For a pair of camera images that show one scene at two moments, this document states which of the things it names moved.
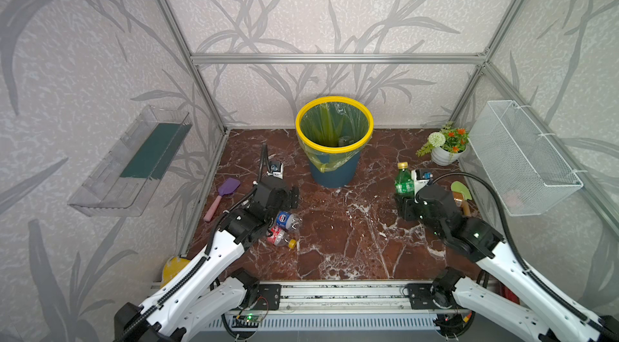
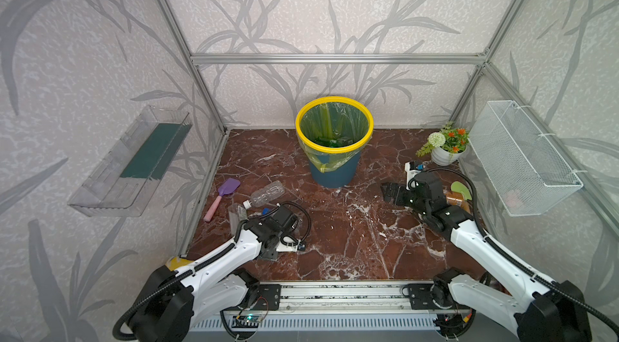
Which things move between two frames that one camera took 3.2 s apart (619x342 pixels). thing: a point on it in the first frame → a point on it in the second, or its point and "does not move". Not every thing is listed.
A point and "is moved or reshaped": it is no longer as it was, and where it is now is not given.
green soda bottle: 404,184 is moved or reshaped
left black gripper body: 287,200 → 273,255
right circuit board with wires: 454,323 does not move
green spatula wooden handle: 457,186 does not move
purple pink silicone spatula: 228,187 does not move
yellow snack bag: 172,269 does not move
